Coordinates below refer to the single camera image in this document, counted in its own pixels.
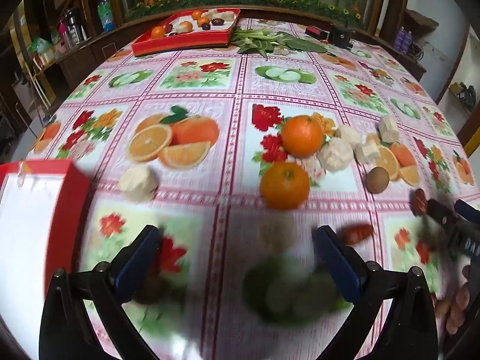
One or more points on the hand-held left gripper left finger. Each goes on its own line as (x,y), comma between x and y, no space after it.
(140,262)

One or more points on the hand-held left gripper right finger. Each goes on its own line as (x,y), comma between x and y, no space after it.
(337,266)

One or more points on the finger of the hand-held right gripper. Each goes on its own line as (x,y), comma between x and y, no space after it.
(468,209)
(440,213)

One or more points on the red cardboard box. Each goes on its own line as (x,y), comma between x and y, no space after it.
(71,202)
(180,43)

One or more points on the orange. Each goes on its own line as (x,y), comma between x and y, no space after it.
(197,15)
(302,136)
(285,185)
(204,21)
(157,32)

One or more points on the person's right hand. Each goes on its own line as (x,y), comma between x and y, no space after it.
(455,307)

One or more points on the yellow black tool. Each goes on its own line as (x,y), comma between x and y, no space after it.
(465,95)

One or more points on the purple bottle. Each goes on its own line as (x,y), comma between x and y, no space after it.
(399,39)
(408,40)

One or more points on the fruit print tablecloth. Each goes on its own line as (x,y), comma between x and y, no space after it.
(210,93)

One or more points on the black device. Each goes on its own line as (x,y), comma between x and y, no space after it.
(340,36)

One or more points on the red device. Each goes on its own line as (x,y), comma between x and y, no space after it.
(315,32)

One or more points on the small cardboard box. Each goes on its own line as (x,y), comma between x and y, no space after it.
(47,57)

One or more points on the green leafy vegetables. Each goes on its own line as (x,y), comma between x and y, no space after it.
(258,43)

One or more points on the green bag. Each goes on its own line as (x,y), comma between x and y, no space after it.
(39,45)

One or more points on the pink bottle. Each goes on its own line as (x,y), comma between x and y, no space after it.
(62,33)

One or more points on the black thermos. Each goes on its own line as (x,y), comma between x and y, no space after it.
(75,24)

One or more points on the green plastic bottle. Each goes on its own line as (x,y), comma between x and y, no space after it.
(105,13)

